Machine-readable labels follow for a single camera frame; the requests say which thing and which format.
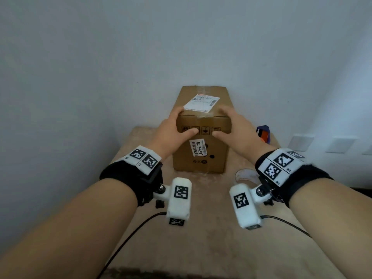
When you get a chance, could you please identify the person's left hand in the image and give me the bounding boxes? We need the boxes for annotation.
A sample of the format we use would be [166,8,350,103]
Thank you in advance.
[147,106,200,161]

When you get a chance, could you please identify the person's right hand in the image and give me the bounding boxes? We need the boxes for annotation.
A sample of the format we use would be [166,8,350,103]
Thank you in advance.
[212,106,277,166]

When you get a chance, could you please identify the brown cardboard shipping box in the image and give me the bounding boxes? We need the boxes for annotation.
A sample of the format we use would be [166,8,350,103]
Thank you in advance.
[172,85,232,174]

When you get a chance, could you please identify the person's left forearm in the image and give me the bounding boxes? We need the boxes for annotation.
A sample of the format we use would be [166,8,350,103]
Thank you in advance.
[0,178,139,279]

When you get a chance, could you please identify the person's right forearm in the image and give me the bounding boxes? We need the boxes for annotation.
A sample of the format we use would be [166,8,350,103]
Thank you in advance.
[287,187,372,279]

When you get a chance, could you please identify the blue and orange tool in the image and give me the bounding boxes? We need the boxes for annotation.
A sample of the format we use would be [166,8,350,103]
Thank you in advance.
[256,125,271,144]

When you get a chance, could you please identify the clear tape roll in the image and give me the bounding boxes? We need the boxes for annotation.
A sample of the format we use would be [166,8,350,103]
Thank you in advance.
[235,168,260,185]

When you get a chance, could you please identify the beige table cloth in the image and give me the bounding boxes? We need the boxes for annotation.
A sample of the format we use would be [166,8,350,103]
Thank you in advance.
[102,126,338,279]

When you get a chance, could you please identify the white wrist camera with marker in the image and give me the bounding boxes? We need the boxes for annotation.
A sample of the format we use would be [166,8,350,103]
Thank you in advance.
[153,177,193,227]
[229,183,274,231]

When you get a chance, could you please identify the black wrist strap white markers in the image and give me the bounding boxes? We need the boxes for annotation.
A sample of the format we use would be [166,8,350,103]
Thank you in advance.
[99,145,163,207]
[255,148,334,208]

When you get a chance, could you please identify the black camera cable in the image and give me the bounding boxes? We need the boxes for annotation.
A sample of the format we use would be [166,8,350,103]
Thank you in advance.
[260,215,311,238]
[97,212,167,279]

